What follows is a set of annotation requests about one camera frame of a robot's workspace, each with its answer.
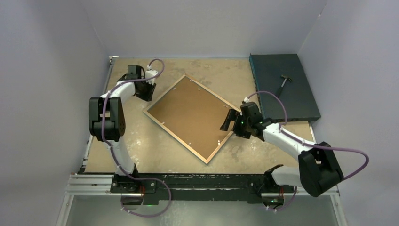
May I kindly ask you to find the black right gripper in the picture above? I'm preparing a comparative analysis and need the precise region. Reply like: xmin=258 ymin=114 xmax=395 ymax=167
xmin=220 ymin=108 xmax=252 ymax=139

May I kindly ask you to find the brown backing board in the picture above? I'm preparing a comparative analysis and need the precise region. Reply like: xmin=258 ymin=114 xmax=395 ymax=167
xmin=146 ymin=76 xmax=234 ymax=160

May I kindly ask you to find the blue wooden picture frame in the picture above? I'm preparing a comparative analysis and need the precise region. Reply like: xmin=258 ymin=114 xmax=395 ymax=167
xmin=142 ymin=73 xmax=242 ymax=165

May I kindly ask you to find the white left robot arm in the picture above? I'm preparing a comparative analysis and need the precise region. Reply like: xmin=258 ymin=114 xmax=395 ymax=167
xmin=89 ymin=65 xmax=238 ymax=193

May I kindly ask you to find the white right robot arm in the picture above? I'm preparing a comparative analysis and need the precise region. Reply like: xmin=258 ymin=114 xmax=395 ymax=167
xmin=220 ymin=102 xmax=344 ymax=197

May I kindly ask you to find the dark grey flat box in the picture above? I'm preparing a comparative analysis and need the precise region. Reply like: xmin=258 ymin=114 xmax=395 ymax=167
xmin=249 ymin=54 xmax=321 ymax=121

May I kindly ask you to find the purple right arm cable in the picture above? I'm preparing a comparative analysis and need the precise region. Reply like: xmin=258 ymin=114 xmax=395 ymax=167
xmin=243 ymin=91 xmax=370 ymax=213

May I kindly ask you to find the claw hammer with grey handle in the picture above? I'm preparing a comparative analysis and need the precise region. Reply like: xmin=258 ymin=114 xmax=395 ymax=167
xmin=275 ymin=75 xmax=292 ymax=98

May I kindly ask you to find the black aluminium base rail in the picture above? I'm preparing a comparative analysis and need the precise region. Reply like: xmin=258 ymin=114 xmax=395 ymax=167
xmin=65 ymin=168 xmax=340 ymax=207

